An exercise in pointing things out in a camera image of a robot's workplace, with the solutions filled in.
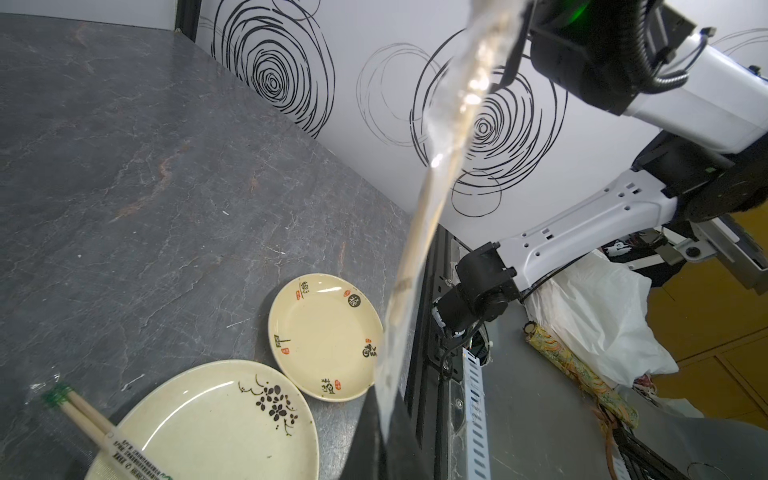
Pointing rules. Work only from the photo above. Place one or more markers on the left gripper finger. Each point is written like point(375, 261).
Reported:
point(371, 456)

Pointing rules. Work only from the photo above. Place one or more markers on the chopsticks green tip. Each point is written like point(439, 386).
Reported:
point(96, 426)

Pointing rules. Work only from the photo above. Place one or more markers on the clear chopstick wrapper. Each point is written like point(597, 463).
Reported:
point(494, 30)

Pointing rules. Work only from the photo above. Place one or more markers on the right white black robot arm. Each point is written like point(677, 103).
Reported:
point(646, 60)

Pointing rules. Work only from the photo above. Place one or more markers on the cream plate red black marks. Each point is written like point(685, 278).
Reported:
point(325, 336)

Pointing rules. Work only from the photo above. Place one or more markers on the cream plate with flower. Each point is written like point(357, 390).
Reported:
point(231, 419)

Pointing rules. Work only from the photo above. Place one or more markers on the white plastic bag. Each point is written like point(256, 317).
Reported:
point(598, 309)

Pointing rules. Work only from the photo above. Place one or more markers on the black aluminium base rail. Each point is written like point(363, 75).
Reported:
point(426, 396)

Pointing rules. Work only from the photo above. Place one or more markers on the white slotted cable duct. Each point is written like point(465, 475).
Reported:
point(477, 454)

